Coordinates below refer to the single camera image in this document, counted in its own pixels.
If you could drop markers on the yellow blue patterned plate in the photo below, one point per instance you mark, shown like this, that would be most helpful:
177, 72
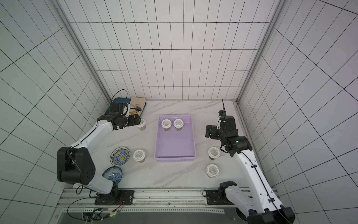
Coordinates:
120, 156

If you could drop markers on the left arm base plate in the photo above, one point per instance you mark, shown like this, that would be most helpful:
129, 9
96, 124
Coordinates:
116, 197

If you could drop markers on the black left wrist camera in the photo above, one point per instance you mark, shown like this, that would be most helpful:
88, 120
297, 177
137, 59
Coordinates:
118, 109

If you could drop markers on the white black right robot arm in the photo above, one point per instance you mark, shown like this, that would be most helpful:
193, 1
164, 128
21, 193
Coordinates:
263, 207

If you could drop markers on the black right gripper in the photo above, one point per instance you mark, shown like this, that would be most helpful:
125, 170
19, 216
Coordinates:
214, 131

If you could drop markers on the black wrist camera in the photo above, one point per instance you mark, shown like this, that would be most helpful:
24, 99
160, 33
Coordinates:
118, 109
222, 113

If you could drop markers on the aluminium rail frame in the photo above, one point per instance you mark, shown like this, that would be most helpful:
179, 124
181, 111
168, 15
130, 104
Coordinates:
149, 206

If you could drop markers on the dark teal tray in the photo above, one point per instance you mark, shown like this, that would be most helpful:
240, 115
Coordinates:
122, 100

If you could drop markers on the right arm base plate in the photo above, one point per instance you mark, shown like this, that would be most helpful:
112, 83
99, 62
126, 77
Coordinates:
213, 197

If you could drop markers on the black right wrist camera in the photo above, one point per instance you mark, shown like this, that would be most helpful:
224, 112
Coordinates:
222, 113

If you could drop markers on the yogurt cup white lid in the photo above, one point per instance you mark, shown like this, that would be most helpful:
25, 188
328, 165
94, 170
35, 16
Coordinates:
214, 153
178, 124
142, 125
139, 155
166, 124
212, 171

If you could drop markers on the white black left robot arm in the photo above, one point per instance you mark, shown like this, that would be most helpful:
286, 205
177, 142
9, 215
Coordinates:
75, 164

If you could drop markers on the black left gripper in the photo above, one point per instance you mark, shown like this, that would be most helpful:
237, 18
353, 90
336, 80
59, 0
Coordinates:
132, 122

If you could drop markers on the purple perforated plastic basket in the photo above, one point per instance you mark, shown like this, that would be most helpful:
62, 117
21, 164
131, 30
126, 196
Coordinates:
174, 145

